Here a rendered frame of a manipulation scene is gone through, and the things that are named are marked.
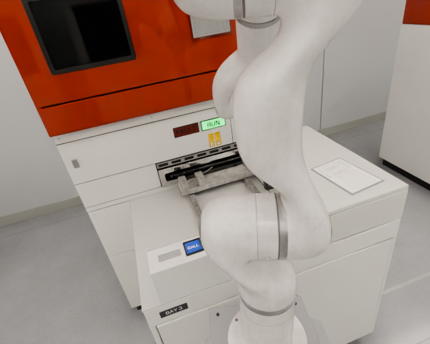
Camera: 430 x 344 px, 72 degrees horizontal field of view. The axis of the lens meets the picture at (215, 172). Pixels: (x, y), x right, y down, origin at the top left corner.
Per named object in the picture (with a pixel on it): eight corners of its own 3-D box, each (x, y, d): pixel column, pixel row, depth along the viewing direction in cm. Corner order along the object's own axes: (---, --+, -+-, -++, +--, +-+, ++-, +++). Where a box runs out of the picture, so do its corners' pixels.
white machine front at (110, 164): (87, 209, 140) (52, 132, 119) (246, 164, 155) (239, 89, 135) (87, 213, 137) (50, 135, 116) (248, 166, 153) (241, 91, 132)
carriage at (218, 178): (178, 188, 139) (177, 182, 138) (249, 167, 146) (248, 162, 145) (181, 196, 133) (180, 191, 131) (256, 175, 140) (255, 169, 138)
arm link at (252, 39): (201, 37, 53) (218, 129, 80) (289, 18, 52) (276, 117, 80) (194, 4, 57) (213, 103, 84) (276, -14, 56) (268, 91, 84)
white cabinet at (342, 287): (166, 305, 184) (129, 201, 142) (304, 255, 202) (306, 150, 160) (190, 426, 130) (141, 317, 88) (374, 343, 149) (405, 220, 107)
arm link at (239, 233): (300, 317, 57) (310, 221, 45) (205, 314, 59) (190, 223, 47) (291, 267, 67) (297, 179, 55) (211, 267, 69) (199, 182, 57)
